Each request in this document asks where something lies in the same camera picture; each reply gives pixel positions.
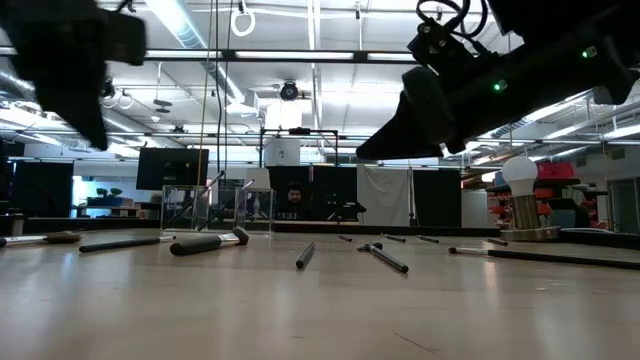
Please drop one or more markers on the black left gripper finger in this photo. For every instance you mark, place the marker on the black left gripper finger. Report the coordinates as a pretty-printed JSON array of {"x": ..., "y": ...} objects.
[{"x": 80, "y": 110}]

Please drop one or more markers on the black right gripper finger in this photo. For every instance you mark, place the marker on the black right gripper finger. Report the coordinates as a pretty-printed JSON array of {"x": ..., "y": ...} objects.
[{"x": 390, "y": 145}]

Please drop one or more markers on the black makeup brush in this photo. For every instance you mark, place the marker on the black makeup brush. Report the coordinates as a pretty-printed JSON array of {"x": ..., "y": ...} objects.
[
  {"x": 390, "y": 261},
  {"x": 395, "y": 238},
  {"x": 30, "y": 240},
  {"x": 428, "y": 239},
  {"x": 497, "y": 241},
  {"x": 345, "y": 238},
  {"x": 550, "y": 258},
  {"x": 305, "y": 256},
  {"x": 225, "y": 205},
  {"x": 120, "y": 244},
  {"x": 195, "y": 200}
]

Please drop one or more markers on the thick black powder brush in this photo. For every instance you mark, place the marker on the thick black powder brush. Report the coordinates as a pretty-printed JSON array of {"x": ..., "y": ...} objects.
[{"x": 200, "y": 245}]

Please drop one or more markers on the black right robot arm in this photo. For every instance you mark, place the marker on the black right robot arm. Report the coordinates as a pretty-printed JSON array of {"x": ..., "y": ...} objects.
[{"x": 575, "y": 65}]

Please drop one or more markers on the white hanging sheet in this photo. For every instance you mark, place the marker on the white hanging sheet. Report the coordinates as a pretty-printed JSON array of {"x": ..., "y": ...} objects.
[{"x": 385, "y": 195}]

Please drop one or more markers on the black music stand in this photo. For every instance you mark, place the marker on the black music stand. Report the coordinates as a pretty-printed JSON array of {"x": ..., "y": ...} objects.
[{"x": 347, "y": 207}]

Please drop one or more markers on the black computer monitor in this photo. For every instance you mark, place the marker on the black computer monitor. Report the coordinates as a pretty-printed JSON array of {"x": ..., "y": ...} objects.
[{"x": 170, "y": 167}]

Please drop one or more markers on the person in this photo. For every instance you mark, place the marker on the person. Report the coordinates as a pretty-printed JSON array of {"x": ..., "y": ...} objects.
[{"x": 295, "y": 197}]

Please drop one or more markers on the red plastic storage bin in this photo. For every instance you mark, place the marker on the red plastic storage bin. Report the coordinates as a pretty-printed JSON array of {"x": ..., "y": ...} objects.
[{"x": 555, "y": 170}]

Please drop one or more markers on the white bulb brass lamp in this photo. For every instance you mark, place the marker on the white bulb brass lamp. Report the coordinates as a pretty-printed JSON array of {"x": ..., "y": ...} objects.
[{"x": 526, "y": 210}]

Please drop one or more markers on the clear acrylic brush organizer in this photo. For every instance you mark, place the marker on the clear acrylic brush organizer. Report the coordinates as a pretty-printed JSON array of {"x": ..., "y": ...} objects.
[{"x": 265, "y": 215}]

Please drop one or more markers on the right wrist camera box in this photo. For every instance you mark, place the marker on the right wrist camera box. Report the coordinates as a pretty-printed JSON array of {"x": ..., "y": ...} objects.
[{"x": 445, "y": 47}]

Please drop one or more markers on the black overhead camera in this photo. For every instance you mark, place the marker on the black overhead camera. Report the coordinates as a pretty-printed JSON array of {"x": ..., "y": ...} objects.
[{"x": 289, "y": 91}]

